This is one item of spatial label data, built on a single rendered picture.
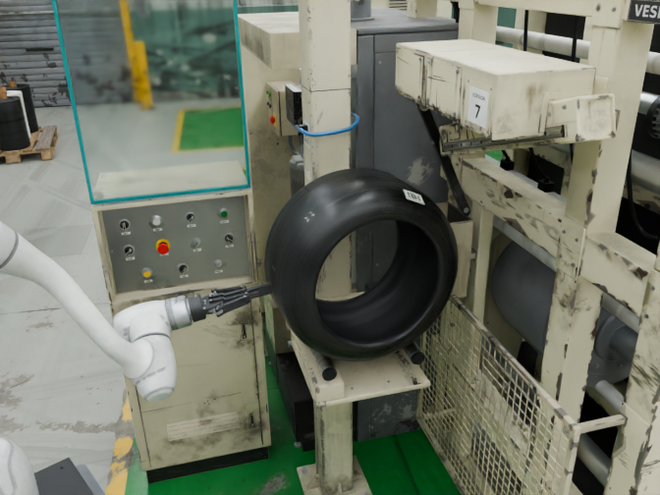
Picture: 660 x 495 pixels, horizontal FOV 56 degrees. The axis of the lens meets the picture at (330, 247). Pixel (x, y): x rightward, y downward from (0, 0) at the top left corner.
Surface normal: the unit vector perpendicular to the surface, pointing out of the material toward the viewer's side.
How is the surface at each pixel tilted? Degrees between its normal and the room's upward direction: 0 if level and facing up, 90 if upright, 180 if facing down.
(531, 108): 90
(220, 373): 91
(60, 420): 0
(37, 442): 0
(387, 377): 0
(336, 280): 90
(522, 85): 90
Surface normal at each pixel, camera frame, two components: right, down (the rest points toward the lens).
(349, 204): -0.01, -0.37
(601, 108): 0.25, 0.10
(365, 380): -0.02, -0.91
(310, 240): -0.33, -0.11
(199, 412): 0.26, 0.40
